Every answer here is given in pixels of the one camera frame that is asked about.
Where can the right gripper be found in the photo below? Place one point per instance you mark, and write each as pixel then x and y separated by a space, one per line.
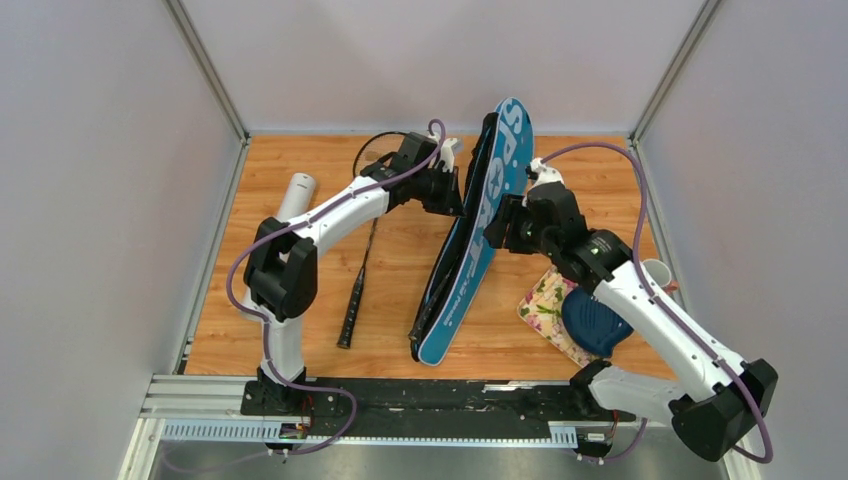
pixel 508 213

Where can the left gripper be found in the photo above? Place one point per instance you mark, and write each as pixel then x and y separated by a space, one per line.
pixel 451 203

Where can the blue racket cover bag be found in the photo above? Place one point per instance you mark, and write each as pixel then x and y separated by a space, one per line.
pixel 504 149

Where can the white shuttlecock tube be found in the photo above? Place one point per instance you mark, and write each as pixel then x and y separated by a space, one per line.
pixel 295 202

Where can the black badminton racket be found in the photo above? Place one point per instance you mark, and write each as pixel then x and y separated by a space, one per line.
pixel 371 151
pixel 438 279

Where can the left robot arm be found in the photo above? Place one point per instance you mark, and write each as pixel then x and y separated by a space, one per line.
pixel 276 278

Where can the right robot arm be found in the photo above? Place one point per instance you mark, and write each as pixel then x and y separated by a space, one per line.
pixel 717 398

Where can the floral tray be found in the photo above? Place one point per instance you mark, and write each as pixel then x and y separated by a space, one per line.
pixel 541 310

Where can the blue leaf-shaped dish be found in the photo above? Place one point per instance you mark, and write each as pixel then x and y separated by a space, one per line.
pixel 593 326

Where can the white and pink mug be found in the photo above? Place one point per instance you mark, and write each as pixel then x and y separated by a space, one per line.
pixel 661 275

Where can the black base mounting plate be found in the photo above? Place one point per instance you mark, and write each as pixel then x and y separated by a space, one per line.
pixel 415 408

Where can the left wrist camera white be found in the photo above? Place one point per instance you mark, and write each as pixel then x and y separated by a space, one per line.
pixel 445 159

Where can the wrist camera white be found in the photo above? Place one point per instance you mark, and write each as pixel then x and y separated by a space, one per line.
pixel 543 175
pixel 445 159

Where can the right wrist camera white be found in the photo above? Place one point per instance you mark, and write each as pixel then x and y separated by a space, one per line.
pixel 543 175

